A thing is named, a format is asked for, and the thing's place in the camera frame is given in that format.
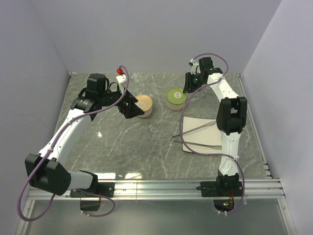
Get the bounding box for steel bowl far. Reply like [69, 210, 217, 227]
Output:
[166, 100, 185, 111]

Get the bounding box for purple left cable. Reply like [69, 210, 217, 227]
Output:
[18, 65, 130, 222]

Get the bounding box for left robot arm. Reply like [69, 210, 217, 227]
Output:
[25, 72, 144, 197]

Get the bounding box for green round lunch box lid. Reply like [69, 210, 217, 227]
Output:
[166, 87, 186, 105]

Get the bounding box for beige round lunch box lid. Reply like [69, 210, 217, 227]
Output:
[135, 94, 153, 112]

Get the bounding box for steel bowl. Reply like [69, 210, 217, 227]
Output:
[166, 100, 185, 111]
[135, 94, 153, 118]

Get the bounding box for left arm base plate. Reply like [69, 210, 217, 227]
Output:
[70, 182, 115, 198]

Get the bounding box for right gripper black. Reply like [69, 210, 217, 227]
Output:
[182, 72, 205, 94]

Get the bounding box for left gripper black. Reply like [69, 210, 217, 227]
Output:
[99, 83, 145, 118]

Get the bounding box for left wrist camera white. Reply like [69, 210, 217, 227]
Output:
[116, 65, 128, 87]

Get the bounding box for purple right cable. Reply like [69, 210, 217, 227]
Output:
[179, 53, 245, 216]

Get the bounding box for metal serving tongs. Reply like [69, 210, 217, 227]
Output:
[171, 120, 222, 150]

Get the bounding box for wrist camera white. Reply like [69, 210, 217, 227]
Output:
[189, 58, 200, 75]
[116, 65, 128, 87]

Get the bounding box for purple cable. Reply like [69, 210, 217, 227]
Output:
[18, 65, 130, 222]
[179, 53, 245, 216]

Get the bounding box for steel bowl near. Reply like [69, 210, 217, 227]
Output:
[135, 94, 153, 118]

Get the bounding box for white square plate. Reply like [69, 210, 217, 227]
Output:
[181, 116, 223, 154]

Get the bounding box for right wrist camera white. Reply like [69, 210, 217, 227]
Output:
[189, 58, 200, 75]

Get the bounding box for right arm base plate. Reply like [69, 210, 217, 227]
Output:
[196, 181, 244, 197]

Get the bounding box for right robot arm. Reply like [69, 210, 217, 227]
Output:
[183, 53, 247, 197]

